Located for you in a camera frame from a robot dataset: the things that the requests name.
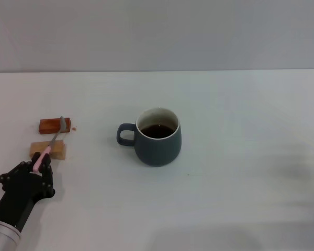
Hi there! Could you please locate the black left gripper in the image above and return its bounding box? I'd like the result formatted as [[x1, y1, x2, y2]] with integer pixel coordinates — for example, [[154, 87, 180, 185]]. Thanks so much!
[[0, 152, 56, 232]]

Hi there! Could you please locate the pink handled metal spoon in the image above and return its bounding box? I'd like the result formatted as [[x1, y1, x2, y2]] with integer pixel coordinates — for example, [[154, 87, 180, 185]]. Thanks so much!
[[32, 116, 66, 173]]

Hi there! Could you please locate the dark grey ceramic coffee cup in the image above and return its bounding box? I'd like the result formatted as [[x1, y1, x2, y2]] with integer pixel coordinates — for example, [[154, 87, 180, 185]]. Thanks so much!
[[116, 106, 182, 167]]

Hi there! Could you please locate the light wooden spoon rest block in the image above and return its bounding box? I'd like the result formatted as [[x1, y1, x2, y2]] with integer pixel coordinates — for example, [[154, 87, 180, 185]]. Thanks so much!
[[29, 140, 67, 161]]

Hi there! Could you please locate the dark reddish brown wooden block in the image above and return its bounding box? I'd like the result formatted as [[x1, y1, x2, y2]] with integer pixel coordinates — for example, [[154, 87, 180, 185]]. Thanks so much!
[[38, 117, 71, 135]]

